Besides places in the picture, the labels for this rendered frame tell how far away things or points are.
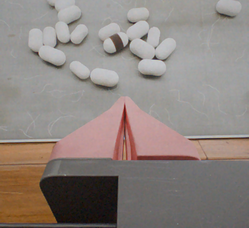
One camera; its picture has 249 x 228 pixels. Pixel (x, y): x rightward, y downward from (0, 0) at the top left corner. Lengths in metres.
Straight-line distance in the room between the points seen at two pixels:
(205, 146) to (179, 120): 0.04
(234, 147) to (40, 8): 0.34
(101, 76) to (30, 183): 0.15
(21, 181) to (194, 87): 0.24
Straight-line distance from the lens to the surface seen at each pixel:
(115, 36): 0.26
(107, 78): 0.23
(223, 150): 0.25
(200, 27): 0.32
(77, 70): 0.25
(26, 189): 0.24
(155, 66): 0.24
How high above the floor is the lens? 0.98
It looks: 76 degrees down
